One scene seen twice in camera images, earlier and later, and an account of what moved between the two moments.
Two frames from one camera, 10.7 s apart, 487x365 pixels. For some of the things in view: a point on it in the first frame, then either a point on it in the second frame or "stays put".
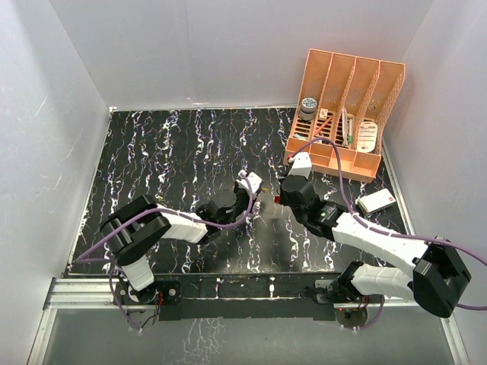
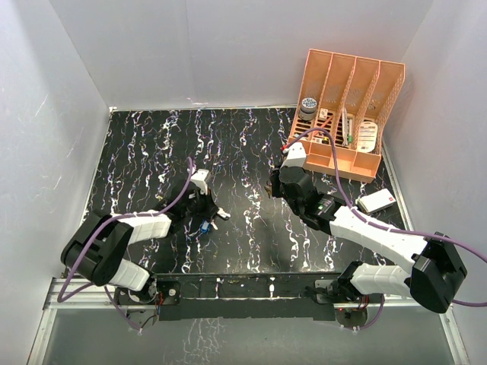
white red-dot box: x=376 y=201 stays put
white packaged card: x=367 y=133 stays put
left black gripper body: x=242 y=203 -> x=199 y=207
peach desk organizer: x=345 y=104 stays put
